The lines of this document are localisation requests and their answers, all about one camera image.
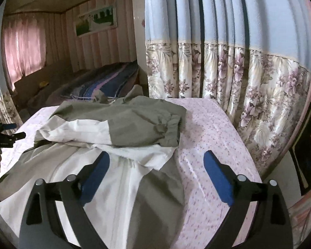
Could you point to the bed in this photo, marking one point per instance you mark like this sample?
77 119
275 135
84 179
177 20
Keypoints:
62 83

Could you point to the grey and white jacket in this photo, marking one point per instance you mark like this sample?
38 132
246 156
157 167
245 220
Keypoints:
134 119

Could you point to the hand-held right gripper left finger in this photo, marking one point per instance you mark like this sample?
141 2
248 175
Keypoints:
96 176

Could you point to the framed wall picture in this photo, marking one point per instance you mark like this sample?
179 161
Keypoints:
98 20

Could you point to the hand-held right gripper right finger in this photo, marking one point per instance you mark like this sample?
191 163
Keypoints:
219 179

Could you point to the pink floral tablecloth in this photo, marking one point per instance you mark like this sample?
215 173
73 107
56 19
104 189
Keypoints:
210 134

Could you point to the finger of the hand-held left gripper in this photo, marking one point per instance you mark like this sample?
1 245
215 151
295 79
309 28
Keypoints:
5 127
11 138

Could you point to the small yellow object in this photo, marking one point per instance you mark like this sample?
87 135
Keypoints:
43 84

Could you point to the striped blanket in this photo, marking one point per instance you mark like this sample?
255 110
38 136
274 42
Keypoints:
114 77

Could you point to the white wardrobe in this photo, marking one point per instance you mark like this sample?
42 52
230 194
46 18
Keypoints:
138 31

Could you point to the pink window curtain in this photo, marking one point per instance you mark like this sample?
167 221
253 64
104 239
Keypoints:
23 49

